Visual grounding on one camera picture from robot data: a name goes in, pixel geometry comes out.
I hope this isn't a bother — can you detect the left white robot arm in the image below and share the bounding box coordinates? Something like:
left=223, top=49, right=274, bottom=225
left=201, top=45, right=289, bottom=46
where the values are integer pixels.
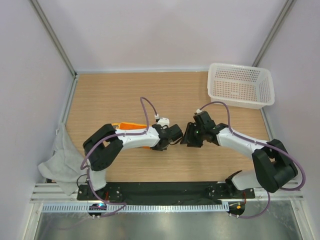
left=82, top=123, right=183, bottom=200

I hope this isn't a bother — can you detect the orange grey giraffe towel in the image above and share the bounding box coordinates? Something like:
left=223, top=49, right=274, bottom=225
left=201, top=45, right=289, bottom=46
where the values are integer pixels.
left=111, top=121, right=151, bottom=151

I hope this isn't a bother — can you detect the aluminium rail front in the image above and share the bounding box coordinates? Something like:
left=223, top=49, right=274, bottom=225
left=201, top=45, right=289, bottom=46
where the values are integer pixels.
left=29, top=179, right=304, bottom=204

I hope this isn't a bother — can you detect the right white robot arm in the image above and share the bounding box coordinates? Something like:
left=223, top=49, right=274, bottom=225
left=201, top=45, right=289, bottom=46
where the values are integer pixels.
left=180, top=111, right=298, bottom=198

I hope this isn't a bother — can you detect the right aluminium frame post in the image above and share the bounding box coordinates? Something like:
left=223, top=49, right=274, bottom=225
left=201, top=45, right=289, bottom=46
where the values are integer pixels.
left=252, top=0, right=297, bottom=67

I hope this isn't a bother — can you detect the white perforated plastic basket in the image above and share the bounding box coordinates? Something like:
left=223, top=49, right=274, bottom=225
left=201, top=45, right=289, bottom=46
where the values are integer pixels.
left=207, top=63, right=275, bottom=110

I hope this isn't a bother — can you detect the white slotted cable duct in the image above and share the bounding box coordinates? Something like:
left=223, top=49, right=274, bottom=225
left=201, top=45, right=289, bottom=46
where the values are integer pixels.
left=42, top=202, right=229, bottom=214

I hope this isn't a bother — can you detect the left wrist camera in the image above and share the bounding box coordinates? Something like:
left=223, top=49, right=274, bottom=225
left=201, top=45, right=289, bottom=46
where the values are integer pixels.
left=156, top=117, right=170, bottom=126

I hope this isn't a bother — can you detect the aluminium frame post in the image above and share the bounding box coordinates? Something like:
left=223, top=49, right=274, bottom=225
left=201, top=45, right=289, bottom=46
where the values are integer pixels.
left=29, top=0, right=77, bottom=78
left=252, top=0, right=297, bottom=67

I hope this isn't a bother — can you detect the grey cloth at left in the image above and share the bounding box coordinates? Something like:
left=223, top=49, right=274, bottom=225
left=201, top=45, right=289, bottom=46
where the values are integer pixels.
left=37, top=123, right=85, bottom=196

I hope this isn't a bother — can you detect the left aluminium frame post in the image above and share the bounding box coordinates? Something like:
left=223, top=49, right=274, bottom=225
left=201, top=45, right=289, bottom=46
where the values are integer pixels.
left=29, top=0, right=77, bottom=78

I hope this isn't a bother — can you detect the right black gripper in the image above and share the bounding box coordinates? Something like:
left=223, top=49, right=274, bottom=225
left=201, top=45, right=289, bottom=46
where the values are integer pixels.
left=180, top=122, right=206, bottom=148

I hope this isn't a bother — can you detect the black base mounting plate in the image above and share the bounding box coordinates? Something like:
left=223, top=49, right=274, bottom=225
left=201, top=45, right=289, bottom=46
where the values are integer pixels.
left=77, top=181, right=256, bottom=206

